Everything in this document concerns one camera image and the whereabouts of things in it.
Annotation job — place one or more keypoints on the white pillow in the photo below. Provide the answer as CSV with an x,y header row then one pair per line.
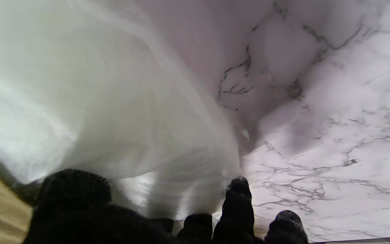
x,y
96,101

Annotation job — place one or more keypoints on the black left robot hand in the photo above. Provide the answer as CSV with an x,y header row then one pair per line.
x,y
80,217

